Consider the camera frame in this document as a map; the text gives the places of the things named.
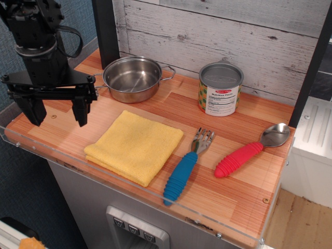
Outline silver dispenser panel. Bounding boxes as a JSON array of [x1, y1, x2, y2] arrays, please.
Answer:
[[106, 205, 170, 248]]

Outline blue handled fork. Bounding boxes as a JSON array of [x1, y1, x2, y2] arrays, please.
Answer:
[[163, 128, 215, 206]]

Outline yellow folded cloth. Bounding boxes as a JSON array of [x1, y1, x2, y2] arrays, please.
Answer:
[[84, 110, 184, 187]]

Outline toy food can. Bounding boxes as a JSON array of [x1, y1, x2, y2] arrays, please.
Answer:
[[198, 61, 244, 117]]

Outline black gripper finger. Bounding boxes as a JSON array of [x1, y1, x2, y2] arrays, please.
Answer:
[[72, 95, 91, 127], [13, 95, 47, 126]]

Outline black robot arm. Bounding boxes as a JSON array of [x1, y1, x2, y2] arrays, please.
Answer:
[[1, 1, 98, 127]]

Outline orange object at corner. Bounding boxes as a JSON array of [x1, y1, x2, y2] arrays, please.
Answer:
[[18, 237, 46, 249]]

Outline white toy sink unit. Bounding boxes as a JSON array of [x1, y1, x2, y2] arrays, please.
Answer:
[[281, 97, 331, 208]]

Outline stainless steel pot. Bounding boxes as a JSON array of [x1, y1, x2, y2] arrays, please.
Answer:
[[95, 56, 176, 104]]

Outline clear acrylic guard rail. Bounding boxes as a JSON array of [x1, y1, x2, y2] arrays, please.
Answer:
[[1, 100, 293, 248]]

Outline red handled spoon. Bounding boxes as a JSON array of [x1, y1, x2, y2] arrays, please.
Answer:
[[214, 123, 290, 178]]

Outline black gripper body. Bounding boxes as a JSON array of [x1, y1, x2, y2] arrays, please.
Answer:
[[1, 41, 98, 104]]

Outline grey toy fridge cabinet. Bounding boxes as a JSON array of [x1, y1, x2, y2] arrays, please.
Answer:
[[48, 158, 242, 249]]

